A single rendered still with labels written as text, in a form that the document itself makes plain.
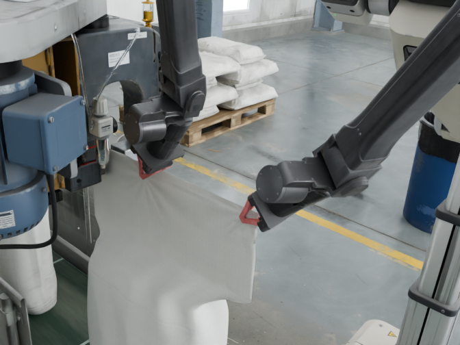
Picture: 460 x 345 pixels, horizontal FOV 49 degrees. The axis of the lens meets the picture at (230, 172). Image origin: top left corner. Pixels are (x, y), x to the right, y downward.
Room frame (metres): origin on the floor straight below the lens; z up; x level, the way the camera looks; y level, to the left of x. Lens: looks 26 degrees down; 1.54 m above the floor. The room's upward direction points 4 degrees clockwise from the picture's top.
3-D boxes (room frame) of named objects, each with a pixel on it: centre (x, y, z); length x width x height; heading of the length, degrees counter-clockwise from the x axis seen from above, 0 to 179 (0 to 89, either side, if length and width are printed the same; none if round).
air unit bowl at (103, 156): (0.96, 0.27, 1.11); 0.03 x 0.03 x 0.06
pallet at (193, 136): (4.32, 0.31, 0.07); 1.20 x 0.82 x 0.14; 144
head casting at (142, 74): (1.16, 0.36, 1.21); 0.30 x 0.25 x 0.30; 52
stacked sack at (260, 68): (4.44, -0.04, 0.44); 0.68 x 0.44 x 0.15; 142
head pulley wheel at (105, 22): (1.09, 0.32, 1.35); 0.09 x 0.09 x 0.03
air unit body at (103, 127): (0.97, 0.27, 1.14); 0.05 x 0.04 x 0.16; 142
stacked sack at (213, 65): (3.96, 0.31, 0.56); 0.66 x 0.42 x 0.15; 142
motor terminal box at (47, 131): (0.68, 0.27, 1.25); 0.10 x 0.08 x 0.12; 167
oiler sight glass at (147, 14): (1.15, 0.21, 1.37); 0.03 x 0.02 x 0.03; 52
